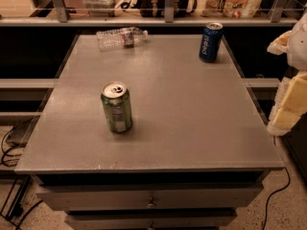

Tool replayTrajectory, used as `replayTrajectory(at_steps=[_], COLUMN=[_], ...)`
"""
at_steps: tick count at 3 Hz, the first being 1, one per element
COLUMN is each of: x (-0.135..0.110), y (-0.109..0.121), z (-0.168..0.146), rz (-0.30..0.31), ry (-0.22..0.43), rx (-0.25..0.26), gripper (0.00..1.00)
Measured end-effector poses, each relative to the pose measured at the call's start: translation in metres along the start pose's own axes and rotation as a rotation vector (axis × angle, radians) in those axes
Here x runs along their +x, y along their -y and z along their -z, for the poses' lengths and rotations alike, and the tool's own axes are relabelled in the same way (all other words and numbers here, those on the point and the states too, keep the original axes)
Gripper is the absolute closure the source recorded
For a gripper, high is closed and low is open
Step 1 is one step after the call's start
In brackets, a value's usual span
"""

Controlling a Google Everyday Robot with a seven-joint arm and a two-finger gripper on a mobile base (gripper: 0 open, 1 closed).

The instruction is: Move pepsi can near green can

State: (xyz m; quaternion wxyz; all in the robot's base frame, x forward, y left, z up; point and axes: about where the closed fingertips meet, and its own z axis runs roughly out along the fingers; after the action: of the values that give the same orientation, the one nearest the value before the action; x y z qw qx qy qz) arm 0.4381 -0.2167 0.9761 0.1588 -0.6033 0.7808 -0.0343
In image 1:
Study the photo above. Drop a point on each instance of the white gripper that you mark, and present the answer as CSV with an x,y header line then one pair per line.
x,y
298,50

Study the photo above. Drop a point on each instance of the blue pepsi can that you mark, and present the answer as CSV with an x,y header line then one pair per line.
x,y
210,41

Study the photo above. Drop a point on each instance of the green soda can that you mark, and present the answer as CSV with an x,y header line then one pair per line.
x,y
116,102

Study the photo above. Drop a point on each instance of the printed snack bag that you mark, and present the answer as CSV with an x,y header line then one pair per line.
x,y
231,8

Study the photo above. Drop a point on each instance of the grey drawer cabinet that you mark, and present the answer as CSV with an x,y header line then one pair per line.
x,y
193,123

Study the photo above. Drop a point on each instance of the upper grey drawer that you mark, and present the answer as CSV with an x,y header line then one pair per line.
x,y
148,197

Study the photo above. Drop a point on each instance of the grey drawer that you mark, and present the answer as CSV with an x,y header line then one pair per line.
x,y
148,197
151,220

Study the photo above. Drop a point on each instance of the black bag on shelf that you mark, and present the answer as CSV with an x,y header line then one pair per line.
x,y
156,8

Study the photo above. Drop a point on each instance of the clear plastic water bottle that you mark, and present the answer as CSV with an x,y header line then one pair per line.
x,y
115,39

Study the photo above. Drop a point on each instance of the lower grey drawer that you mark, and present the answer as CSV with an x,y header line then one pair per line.
x,y
151,220

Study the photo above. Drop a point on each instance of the grey metal shelf rail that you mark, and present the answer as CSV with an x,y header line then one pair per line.
x,y
73,13

